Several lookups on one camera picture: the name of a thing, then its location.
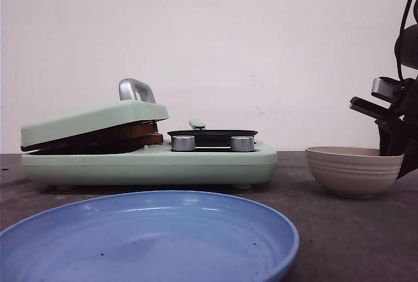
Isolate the black round frying pan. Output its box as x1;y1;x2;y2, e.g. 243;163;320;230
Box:
167;119;258;148

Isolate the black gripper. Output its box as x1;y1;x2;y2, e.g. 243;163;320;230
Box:
374;79;417;179

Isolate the right silver control knob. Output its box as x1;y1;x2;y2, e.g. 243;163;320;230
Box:
230;136;255;152

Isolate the breakfast maker hinged lid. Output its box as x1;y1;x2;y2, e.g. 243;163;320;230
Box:
20;78;169;151

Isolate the white bread slice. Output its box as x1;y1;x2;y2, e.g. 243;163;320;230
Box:
129;123;158;138
138;133;163;146

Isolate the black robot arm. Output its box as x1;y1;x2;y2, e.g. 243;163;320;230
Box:
376;25;417;178

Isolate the beige ribbed bowl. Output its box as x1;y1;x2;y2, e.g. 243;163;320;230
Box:
306;146;404;198

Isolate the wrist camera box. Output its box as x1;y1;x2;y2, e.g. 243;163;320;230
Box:
348;77;406;119

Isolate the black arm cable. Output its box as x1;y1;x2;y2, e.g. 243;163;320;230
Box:
394;0;418;80

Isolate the blue round plate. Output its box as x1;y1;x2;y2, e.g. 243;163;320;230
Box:
1;191;300;281

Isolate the silver control knob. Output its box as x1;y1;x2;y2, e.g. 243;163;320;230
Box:
230;136;255;152
171;135;195;151

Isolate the left silver control knob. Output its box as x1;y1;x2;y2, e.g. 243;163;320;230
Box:
171;135;195;151

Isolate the mint green breakfast maker base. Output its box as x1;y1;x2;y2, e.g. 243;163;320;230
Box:
21;141;278;187

